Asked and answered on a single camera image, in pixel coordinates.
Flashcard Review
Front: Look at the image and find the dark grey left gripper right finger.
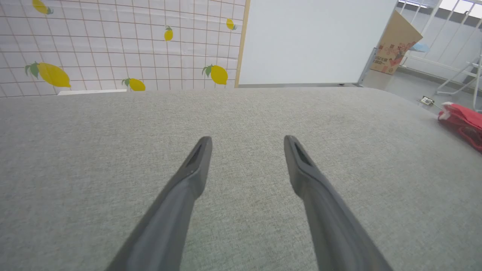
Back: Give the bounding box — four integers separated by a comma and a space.
284, 135, 394, 271

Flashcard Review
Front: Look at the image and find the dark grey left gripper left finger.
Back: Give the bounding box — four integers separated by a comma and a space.
105, 136, 214, 271

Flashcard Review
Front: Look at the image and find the red garment with white trim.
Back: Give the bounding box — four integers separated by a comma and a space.
438, 102, 482, 153

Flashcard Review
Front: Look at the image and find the white partition board with stand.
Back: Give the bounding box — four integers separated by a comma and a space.
238, 0, 399, 88

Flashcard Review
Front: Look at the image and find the lemon print partition screen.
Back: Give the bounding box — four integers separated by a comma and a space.
0, 0, 246, 98

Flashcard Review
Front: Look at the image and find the brown printed cardboard box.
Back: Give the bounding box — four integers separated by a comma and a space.
370, 9, 423, 75

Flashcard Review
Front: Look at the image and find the white metal rack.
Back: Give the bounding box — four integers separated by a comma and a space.
436, 49, 482, 113

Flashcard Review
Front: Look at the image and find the white window railing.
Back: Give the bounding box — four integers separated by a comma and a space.
395, 0, 482, 81

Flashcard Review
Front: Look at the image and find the wooden screen frame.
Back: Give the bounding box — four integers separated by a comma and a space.
234, 0, 251, 89

